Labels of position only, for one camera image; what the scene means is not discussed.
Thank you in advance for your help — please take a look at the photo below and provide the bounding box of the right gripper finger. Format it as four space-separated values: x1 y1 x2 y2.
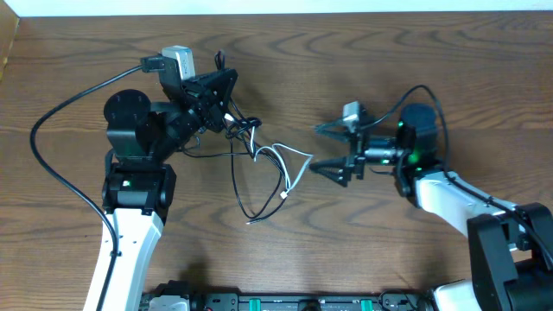
315 119 351 143
309 157 350 187

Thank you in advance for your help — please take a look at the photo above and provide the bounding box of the black usb cable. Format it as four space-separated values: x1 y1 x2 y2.
181 49 289 225

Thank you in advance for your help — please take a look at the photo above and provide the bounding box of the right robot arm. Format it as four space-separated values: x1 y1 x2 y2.
309 102 552 310

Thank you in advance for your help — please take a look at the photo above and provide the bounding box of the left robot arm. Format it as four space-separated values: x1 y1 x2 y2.
85 68 238 310

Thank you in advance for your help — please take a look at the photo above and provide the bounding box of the left camera cable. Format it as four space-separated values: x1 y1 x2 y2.
29 64 146 311

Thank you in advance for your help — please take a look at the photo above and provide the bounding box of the camera cable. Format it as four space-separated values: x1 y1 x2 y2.
29 64 146 311
360 84 553 264

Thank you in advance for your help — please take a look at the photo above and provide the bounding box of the right camera cable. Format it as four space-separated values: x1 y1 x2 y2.
360 84 553 264

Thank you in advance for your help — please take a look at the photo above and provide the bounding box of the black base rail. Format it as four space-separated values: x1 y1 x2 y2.
138 280 437 311

